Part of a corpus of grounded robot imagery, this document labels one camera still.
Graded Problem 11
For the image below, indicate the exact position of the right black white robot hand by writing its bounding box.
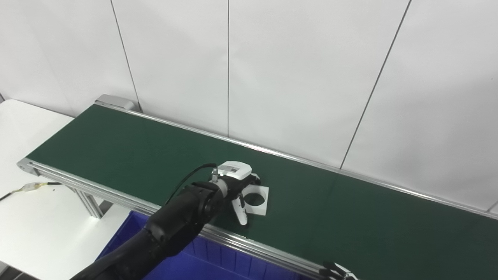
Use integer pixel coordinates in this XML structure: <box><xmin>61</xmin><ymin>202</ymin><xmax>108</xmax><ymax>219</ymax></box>
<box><xmin>319</xmin><ymin>261</ymin><xmax>359</xmax><ymax>280</ymax></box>

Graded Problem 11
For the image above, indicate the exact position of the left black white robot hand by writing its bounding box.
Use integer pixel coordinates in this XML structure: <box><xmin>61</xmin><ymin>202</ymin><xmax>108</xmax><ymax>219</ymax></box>
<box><xmin>217</xmin><ymin>161</ymin><xmax>261</xmax><ymax>226</ymax></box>

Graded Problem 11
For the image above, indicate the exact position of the white square part round hole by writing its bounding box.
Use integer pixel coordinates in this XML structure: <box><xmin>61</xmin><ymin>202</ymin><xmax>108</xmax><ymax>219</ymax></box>
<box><xmin>242</xmin><ymin>185</ymin><xmax>269</xmax><ymax>216</ymax></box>

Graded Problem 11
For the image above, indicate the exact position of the green conveyor belt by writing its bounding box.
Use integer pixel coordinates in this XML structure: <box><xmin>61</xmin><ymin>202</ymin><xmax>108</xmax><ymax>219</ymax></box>
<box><xmin>17</xmin><ymin>94</ymin><xmax>498</xmax><ymax>280</ymax></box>

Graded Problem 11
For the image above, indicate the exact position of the blue bin with white parts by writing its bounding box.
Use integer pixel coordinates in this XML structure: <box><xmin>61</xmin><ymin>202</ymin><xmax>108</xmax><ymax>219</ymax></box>
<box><xmin>95</xmin><ymin>211</ymin><xmax>314</xmax><ymax>280</ymax></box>

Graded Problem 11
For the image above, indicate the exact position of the aluminium conveyor support leg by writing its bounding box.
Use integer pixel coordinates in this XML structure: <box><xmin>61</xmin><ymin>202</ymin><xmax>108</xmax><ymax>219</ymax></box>
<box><xmin>65</xmin><ymin>186</ymin><xmax>104</xmax><ymax>219</ymax></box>

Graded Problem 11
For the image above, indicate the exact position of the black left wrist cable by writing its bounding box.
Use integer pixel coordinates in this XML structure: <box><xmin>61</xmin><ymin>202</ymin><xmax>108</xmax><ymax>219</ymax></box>
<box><xmin>165</xmin><ymin>163</ymin><xmax>218</xmax><ymax>205</ymax></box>

